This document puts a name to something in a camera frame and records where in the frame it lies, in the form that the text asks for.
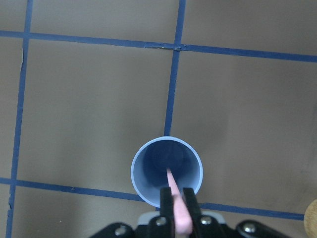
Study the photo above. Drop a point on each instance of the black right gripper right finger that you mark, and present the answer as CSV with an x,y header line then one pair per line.
x,y
205,224

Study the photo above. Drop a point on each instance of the pink chopstick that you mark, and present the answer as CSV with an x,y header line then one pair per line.
x,y
182,219

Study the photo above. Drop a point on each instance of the bamboo cylinder holder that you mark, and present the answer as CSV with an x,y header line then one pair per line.
x,y
310,220

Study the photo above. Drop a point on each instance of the light blue plastic cup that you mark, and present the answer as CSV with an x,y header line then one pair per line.
x,y
149,165

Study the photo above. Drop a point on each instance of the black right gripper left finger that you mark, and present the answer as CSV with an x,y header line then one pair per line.
x,y
161,226

